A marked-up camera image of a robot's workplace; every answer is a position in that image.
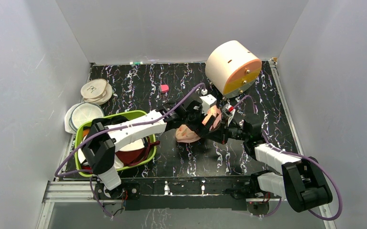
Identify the green plastic basket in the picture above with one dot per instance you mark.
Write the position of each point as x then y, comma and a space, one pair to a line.
130, 115

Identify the cream cylindrical drum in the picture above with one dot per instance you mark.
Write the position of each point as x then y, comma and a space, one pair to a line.
232, 68

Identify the black garment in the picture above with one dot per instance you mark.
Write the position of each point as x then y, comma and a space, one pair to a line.
117, 120

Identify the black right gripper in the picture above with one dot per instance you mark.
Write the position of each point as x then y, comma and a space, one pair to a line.
222, 130

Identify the small pink block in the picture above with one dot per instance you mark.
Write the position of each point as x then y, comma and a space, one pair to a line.
164, 88

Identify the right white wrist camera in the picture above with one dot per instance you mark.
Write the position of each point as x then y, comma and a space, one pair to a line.
227, 112

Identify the white round mesh bag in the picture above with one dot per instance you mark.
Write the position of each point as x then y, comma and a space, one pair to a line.
79, 114

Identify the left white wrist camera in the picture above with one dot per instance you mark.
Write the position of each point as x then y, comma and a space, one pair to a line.
208, 101

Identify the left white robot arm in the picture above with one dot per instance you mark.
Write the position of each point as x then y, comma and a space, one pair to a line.
103, 141

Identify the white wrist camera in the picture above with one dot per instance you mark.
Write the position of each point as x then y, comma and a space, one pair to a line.
227, 112
208, 101

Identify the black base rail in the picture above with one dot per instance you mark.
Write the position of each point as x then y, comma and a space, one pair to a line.
180, 193

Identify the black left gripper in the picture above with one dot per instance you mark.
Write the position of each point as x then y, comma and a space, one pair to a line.
199, 129

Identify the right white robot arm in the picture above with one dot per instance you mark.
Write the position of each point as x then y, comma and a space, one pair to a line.
298, 180

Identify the dark red bra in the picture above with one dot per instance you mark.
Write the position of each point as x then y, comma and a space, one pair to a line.
133, 158

